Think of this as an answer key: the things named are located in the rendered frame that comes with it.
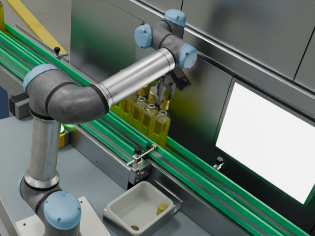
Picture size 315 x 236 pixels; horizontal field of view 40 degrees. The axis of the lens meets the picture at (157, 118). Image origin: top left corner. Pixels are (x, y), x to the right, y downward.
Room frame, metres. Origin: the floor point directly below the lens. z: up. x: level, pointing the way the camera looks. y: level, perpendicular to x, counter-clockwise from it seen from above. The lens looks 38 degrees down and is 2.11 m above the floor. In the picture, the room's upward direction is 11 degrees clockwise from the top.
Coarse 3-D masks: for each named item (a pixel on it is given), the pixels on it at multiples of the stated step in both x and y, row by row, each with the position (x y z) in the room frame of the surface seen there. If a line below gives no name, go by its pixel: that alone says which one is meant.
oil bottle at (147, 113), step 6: (144, 108) 1.38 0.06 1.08; (150, 108) 1.37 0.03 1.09; (156, 108) 1.38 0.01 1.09; (144, 114) 1.37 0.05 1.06; (150, 114) 1.36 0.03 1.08; (144, 120) 1.37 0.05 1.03; (150, 120) 1.35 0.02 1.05; (144, 126) 1.36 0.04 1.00; (150, 126) 1.36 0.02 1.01; (144, 132) 1.36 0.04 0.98
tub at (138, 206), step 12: (132, 192) 1.16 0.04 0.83; (144, 192) 1.20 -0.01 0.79; (156, 192) 1.18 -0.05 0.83; (108, 204) 1.07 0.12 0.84; (120, 204) 1.11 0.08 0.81; (132, 204) 1.15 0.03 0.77; (144, 204) 1.16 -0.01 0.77; (156, 204) 1.17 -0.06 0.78; (168, 204) 1.14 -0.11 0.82; (120, 216) 1.08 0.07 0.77; (132, 216) 1.09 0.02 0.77; (144, 216) 1.10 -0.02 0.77; (156, 216) 1.11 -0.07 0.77; (144, 228) 0.99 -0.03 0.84
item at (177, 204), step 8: (152, 184) 1.27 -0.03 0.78; (160, 184) 1.25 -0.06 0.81; (168, 192) 1.22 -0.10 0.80; (176, 200) 1.19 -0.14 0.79; (176, 208) 1.18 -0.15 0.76; (104, 216) 1.05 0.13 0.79; (168, 216) 1.11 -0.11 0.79; (112, 224) 1.02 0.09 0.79; (120, 224) 1.00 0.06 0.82; (152, 224) 1.02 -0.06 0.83; (160, 224) 1.07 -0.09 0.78; (120, 232) 1.00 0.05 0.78; (128, 232) 0.97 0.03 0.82; (144, 232) 0.99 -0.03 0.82; (152, 232) 1.03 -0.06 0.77
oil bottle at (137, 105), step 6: (132, 102) 1.42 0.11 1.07; (138, 102) 1.40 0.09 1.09; (144, 102) 1.41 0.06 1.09; (132, 108) 1.41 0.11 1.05; (138, 108) 1.39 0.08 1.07; (132, 114) 1.41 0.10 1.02; (138, 114) 1.39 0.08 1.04; (132, 120) 1.41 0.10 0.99; (138, 120) 1.39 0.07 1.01; (138, 126) 1.39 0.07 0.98
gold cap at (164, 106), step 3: (165, 96) 1.37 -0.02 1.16; (162, 99) 1.35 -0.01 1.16; (165, 99) 1.35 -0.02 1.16; (168, 99) 1.36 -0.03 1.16; (162, 102) 1.35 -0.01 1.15; (165, 102) 1.34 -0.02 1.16; (168, 102) 1.35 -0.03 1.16; (162, 105) 1.34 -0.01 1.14; (165, 105) 1.34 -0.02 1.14; (168, 105) 1.35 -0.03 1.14; (162, 108) 1.34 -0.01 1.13; (165, 108) 1.34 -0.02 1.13; (168, 108) 1.36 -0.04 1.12
